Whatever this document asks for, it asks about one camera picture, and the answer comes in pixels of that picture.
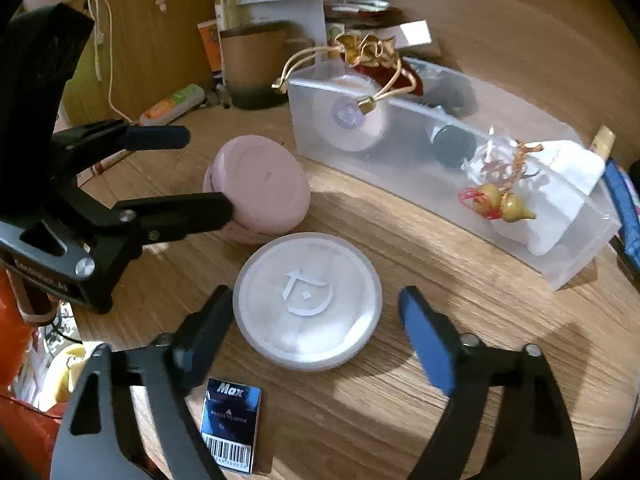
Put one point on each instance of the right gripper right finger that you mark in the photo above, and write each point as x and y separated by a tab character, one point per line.
533	436

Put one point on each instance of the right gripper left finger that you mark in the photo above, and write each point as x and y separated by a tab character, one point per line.
99	437

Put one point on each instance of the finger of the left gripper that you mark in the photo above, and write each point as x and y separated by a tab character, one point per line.
88	144
170	218

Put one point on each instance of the pink round jar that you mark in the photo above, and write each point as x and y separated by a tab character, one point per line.
267	186

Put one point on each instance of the blue Max card box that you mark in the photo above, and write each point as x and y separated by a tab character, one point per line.
229	424

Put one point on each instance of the white round lidded container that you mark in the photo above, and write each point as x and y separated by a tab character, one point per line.
308	301

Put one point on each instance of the orange green tube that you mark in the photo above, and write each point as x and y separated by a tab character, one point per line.
173	107

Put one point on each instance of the orange printed packet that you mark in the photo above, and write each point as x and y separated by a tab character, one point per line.
210	39

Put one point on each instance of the brown gradient ceramic mug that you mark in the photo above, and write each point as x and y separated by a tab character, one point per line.
253	57

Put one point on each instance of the white tape roll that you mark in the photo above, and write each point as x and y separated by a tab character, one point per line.
339	120

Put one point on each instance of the golden gourd charm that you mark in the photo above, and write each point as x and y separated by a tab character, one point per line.
496	199

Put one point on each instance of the blue patchwork pouch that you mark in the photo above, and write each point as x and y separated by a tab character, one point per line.
626	201

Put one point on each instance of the white folded cloth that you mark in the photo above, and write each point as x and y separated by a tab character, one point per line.
559	178

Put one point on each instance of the translucent plastic storage bin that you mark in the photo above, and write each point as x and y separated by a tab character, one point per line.
403	162

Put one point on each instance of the cream small bottle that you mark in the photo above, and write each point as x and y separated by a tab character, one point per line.
603	142

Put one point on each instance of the white small cardboard box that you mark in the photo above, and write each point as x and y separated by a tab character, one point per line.
408	35

